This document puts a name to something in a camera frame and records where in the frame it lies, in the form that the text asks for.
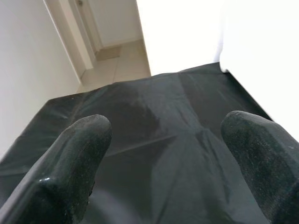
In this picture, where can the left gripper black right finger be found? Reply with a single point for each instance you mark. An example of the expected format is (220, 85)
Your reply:
(266, 163)

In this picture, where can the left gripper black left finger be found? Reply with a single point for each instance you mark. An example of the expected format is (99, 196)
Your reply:
(60, 177)

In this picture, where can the black fabric table cover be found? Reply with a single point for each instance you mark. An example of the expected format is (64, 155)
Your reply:
(163, 116)

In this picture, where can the white door frame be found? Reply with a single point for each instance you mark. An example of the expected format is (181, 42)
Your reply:
(77, 35)

